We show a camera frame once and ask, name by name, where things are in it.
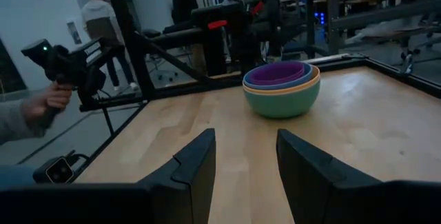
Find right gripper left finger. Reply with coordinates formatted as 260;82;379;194
137;128;217;224

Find black frame post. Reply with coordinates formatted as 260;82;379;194
101;0;156;101

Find orange plastic bowl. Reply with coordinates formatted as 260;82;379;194
242;65;321;97

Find blue plastic bowl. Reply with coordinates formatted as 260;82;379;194
243;61;315;91

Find person's leg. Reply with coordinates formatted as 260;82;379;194
0;164;36;188

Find black camera cable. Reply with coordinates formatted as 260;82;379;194
64;149;91;165

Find large green bowl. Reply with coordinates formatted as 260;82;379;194
242;79;321;120

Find magenta plastic bowl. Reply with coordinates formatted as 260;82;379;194
248;61;306;86

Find office chair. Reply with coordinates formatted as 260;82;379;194
398;27;441;76

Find small black table-level camera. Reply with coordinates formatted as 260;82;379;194
32;155;75;185

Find person's forearm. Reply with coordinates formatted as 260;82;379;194
0;99;46;146

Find person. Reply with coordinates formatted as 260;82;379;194
171;0;209;76
80;0;139;92

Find black diagonal frame brace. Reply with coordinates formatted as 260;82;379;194
136;32;209;82

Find black table edge rail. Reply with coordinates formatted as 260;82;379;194
73;99;150;184
360;57;441;99
147;52;367;101

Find black leader arm handle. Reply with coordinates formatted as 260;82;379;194
20;37;120;112

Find person's hand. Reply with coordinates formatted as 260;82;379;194
20;81;74;122

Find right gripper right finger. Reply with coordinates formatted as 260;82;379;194
276;128;383;224

